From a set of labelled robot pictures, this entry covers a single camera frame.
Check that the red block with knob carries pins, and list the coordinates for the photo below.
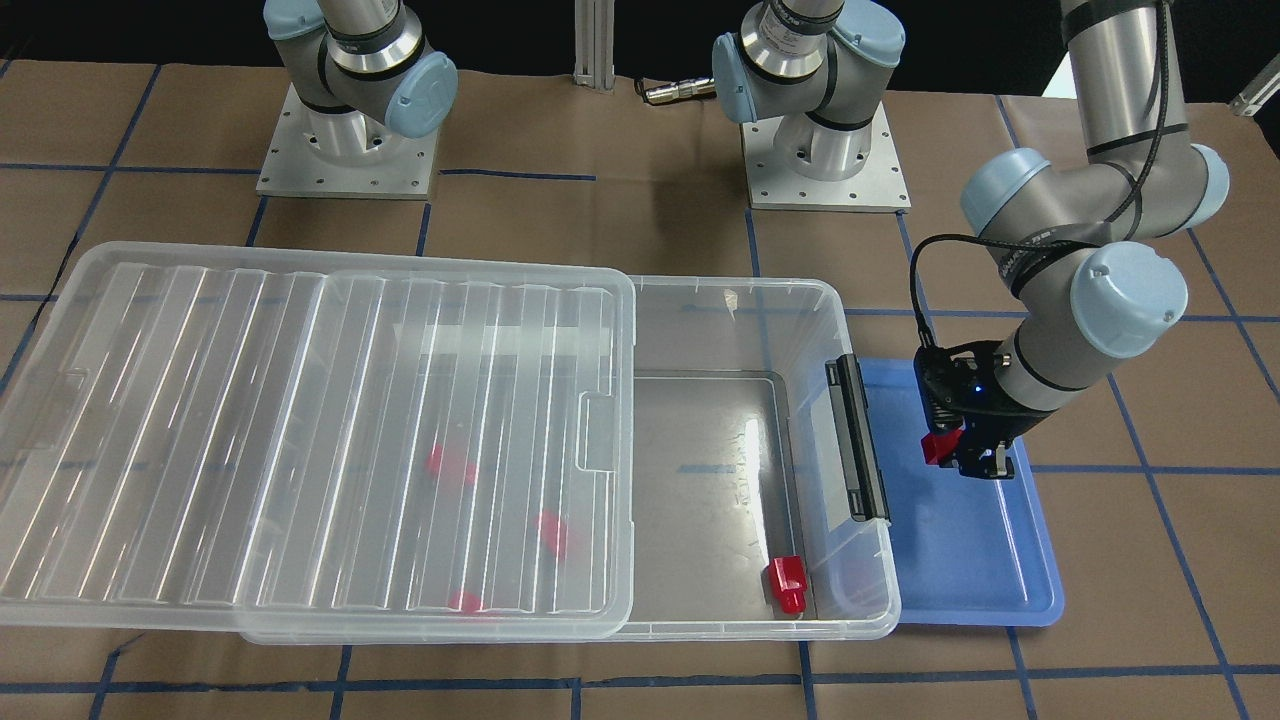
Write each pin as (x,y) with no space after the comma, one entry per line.
(939,449)

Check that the clear plastic box lid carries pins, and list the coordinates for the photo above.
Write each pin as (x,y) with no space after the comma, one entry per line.
(129,438)

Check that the black box latch handle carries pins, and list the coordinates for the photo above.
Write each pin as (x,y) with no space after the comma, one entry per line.
(863,481)

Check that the clear plastic storage box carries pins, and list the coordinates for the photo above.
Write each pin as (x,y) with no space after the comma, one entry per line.
(680,426)

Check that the blue plastic tray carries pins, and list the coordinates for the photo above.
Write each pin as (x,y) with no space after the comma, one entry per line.
(967,551)

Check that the red block under lid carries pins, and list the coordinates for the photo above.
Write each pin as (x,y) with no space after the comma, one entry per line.
(466,603)
(450,467)
(552,534)

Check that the red block near latch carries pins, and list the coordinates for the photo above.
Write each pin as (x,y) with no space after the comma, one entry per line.
(788,584)

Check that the aluminium frame post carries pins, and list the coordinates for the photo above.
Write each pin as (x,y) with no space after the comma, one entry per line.
(593,44)

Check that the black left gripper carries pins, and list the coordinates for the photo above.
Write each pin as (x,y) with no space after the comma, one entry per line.
(1003,427)

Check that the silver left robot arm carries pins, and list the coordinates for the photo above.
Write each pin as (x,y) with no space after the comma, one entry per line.
(1074,245)

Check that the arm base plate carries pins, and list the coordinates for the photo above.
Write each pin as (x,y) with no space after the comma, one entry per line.
(315,155)
(793,164)

